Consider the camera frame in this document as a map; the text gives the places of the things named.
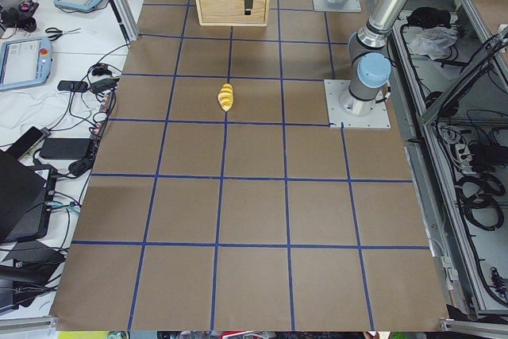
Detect toy bread roll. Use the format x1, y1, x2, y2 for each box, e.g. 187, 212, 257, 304
217, 83, 234, 112

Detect crumpled white cloth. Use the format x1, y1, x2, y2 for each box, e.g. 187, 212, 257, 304
409, 27, 458, 60

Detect near teach pendant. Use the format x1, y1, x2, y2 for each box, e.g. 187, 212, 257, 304
1, 37, 52, 91

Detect black power adapter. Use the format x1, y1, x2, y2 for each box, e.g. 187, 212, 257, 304
40, 138, 90, 160

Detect black smartphone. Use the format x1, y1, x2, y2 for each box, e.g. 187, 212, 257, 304
6, 126, 47, 160

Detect black laptop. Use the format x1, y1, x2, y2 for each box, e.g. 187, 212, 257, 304
1, 152, 56, 244

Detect black handled scissors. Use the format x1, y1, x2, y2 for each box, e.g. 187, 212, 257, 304
44, 27, 81, 41

